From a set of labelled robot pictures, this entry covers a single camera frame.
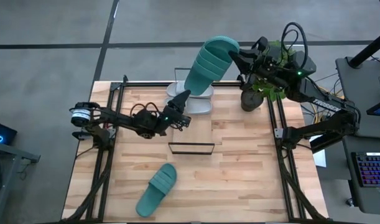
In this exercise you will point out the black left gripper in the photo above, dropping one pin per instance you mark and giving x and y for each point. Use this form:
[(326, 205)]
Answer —
[(175, 119)]

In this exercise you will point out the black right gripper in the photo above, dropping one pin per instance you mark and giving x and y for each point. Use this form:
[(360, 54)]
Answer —
[(264, 65)]

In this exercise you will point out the teal foam slide sandal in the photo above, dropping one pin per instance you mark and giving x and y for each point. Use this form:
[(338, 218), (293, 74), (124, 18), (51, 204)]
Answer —
[(208, 67)]

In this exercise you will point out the teal round object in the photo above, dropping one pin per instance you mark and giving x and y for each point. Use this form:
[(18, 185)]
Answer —
[(157, 191)]

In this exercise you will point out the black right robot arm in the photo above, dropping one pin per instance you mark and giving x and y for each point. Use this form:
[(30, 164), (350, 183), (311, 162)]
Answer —
[(329, 105)]

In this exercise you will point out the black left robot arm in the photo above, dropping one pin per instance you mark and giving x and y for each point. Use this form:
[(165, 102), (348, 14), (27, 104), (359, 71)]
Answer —
[(115, 116)]

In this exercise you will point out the green potted plant black pot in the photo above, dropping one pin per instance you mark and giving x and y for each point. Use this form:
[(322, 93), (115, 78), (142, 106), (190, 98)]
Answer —
[(252, 101)]

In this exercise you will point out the white paper sheet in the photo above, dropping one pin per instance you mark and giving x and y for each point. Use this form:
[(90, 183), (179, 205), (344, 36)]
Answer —
[(319, 155)]

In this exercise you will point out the grey desk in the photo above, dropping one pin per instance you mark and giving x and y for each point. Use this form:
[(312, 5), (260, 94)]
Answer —
[(364, 81)]

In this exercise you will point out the black metal pole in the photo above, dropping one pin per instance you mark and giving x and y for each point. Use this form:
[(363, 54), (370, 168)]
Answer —
[(368, 48)]

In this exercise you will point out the black laptop screen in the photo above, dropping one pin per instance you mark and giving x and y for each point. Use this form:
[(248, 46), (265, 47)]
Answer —
[(379, 109)]

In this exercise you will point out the backlit rainbow keyboard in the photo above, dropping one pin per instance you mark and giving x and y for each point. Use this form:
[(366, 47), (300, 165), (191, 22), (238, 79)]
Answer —
[(371, 169)]

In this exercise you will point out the grey metal side table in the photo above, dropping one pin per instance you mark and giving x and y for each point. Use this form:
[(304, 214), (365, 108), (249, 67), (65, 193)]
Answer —
[(9, 161)]

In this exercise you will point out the black computer blue light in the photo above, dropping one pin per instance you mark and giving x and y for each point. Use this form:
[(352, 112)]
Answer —
[(0, 133)]

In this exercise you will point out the black metal frame shelf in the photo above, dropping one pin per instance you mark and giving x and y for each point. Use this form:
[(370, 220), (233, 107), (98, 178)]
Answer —
[(192, 143)]

